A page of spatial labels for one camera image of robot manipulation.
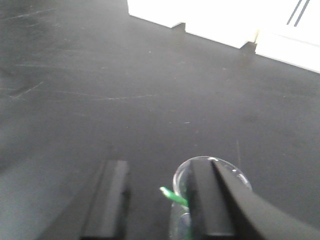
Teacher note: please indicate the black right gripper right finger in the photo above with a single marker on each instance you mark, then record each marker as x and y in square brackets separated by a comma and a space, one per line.
[223, 208]

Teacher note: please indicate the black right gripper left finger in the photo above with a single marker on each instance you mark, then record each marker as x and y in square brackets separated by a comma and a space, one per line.
[108, 212]

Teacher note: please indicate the green plastic spoon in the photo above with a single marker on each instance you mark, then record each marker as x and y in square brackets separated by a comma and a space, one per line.
[174, 197]

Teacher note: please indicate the right front glass beaker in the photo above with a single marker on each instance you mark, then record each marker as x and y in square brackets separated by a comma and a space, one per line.
[180, 219]

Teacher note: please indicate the right white plastic bin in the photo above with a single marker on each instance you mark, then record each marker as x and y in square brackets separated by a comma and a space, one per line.
[290, 33]

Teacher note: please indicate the white plastic bin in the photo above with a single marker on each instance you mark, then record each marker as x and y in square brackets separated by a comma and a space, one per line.
[229, 22]
[290, 33]
[168, 13]

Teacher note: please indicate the middle white plastic bin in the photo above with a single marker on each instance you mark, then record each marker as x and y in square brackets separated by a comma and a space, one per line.
[229, 22]

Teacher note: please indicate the left white plastic bin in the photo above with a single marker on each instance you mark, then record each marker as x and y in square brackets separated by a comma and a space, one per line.
[168, 13]

